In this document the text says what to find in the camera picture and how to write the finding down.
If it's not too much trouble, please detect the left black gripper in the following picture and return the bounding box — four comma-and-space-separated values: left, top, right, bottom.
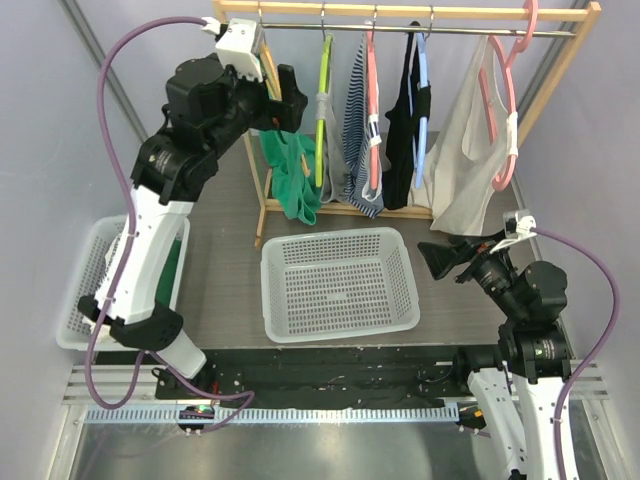
205, 58, 306, 158

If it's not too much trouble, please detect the yellow hanger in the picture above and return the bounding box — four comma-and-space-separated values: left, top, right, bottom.
257, 17, 309, 176

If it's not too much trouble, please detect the green tank top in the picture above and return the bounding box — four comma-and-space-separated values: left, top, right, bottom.
259, 130, 321, 225

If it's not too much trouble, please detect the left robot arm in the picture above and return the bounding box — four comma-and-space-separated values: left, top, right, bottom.
78, 54, 308, 399

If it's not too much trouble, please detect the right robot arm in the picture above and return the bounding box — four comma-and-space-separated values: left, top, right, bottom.
418, 233, 578, 479

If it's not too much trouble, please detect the lime green hanger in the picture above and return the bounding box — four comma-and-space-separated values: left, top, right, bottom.
315, 34, 333, 188

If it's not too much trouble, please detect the blue striped tank top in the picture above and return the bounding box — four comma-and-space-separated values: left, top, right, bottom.
342, 34, 384, 218

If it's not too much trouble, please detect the pink hanger middle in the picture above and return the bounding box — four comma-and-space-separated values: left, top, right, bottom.
365, 30, 382, 202

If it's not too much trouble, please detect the pink hanger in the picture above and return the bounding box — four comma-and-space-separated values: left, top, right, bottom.
488, 0, 539, 191
365, 30, 382, 202

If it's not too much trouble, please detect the white tank top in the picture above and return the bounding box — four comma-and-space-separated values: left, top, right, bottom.
408, 37, 517, 236

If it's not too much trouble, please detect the grey tank top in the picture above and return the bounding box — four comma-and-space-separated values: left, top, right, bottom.
320, 93, 350, 204

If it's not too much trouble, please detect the black tank top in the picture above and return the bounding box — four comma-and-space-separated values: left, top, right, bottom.
382, 30, 422, 210

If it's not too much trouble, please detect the light blue hanger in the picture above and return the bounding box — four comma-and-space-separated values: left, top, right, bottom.
412, 33, 431, 189

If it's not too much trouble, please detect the pink hanger right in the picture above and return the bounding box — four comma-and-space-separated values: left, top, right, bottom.
488, 0, 539, 191

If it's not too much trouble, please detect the white centre basket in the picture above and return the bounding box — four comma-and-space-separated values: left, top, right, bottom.
260, 227, 421, 344

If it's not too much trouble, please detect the white basket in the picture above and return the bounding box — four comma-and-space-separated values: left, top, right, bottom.
56, 215, 191, 352
260, 227, 421, 344

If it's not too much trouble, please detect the dark green garment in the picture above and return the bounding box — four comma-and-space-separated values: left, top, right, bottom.
155, 240, 182, 306

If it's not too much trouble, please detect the wooden clothes rack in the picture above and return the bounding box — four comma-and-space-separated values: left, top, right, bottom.
212, 1, 602, 248

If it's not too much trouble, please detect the white left basket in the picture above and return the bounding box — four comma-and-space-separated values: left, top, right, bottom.
56, 215, 191, 352

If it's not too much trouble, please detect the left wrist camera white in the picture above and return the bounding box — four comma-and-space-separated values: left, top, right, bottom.
216, 18, 263, 83

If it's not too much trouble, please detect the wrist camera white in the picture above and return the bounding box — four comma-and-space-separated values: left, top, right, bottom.
490, 210, 537, 254
216, 18, 263, 83

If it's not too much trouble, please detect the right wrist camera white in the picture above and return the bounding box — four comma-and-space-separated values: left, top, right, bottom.
490, 210, 537, 254

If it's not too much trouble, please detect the white slotted cable duct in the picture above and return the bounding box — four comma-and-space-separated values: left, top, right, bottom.
85, 403, 459, 425

